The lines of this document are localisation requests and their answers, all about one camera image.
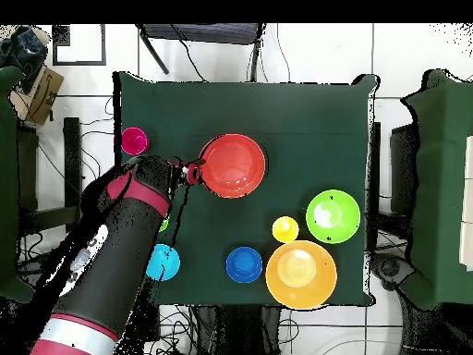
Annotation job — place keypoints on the large shallow orange bowl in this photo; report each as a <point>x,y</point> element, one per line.
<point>232,165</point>

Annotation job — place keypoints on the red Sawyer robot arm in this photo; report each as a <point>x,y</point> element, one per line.
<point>107,266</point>

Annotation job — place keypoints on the green cup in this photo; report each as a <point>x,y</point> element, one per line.
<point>164,224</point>

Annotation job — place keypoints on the pink cup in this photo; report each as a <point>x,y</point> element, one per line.
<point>135,141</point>

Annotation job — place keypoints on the light blue bowl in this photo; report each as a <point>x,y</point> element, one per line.
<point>166,262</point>

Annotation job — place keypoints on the dark blue bowl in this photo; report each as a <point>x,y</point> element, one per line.
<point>244,265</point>

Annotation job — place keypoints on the yellow cup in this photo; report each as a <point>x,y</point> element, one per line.
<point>285,229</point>

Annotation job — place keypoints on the dark green tablecloth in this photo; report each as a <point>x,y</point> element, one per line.
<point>295,111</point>

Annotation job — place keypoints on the black table stand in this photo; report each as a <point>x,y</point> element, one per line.
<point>402,166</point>
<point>72,148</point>

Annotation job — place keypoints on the green bowl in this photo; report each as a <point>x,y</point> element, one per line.
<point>333,216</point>

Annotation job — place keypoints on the large yellow bowl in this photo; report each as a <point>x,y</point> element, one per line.
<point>301,275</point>

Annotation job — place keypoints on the cardboard box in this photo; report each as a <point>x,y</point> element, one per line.
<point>44,96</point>

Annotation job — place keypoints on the green covered side table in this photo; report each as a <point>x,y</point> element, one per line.
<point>439,185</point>
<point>7,185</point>

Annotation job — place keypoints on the dark blue bag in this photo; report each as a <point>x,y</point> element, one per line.
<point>24,50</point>

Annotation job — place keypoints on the grey base foot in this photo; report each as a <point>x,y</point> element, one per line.
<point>391,268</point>

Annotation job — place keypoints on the white board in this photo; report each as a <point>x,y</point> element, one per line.
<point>468,203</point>

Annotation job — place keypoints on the black square frame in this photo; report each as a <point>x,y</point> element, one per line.
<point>103,44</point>

